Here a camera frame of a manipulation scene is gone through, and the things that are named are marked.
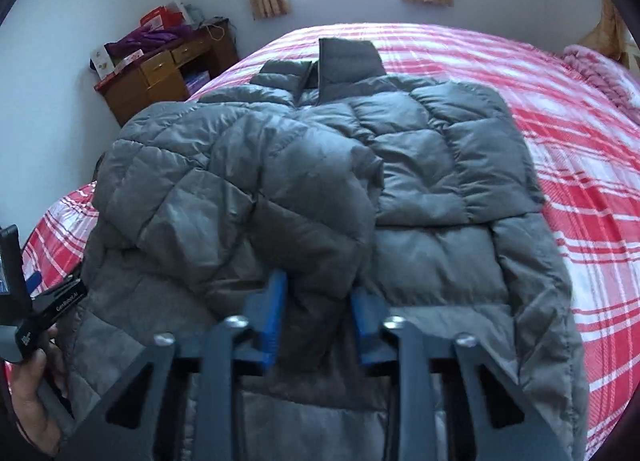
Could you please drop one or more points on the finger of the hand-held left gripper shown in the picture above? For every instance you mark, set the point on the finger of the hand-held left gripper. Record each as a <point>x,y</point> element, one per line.
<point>34,282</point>

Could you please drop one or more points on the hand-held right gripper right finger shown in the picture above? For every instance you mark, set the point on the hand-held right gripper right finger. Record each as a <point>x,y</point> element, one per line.
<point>362,328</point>

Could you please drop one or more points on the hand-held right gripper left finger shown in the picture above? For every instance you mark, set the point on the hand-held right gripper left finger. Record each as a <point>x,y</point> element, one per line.
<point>271,326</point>

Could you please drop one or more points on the grey puffer jacket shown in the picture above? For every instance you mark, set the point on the grey puffer jacket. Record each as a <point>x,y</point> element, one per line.
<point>425,166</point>

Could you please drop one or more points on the person's left hand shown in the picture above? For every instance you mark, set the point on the person's left hand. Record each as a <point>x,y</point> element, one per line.
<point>30,401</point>

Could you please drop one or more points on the wooden desk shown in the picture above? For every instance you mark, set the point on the wooden desk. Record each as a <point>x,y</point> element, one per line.
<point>150,81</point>

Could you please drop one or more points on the white box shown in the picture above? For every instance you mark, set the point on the white box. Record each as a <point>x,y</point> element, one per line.
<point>106,61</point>

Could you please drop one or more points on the purple box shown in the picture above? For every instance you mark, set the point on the purple box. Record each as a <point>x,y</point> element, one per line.
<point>196,82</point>

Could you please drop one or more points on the purple cloth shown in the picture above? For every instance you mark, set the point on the purple cloth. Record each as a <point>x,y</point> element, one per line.
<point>145,38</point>

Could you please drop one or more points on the red plaid bed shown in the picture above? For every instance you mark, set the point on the red plaid bed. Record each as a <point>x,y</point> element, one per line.
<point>575,141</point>

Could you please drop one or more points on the red box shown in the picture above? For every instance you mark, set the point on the red box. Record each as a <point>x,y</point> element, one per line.
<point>160,17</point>

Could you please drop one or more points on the white bag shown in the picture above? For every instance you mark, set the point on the white bag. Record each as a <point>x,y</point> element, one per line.
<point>184,12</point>

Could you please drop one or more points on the pink blanket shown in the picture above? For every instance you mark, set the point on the pink blanket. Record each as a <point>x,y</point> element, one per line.
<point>605,71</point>

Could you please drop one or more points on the cream headboard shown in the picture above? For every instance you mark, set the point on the cream headboard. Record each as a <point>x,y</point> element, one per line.
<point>631,53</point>

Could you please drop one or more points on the long yellow curtain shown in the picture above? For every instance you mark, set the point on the long yellow curtain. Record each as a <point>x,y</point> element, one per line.
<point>607,26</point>

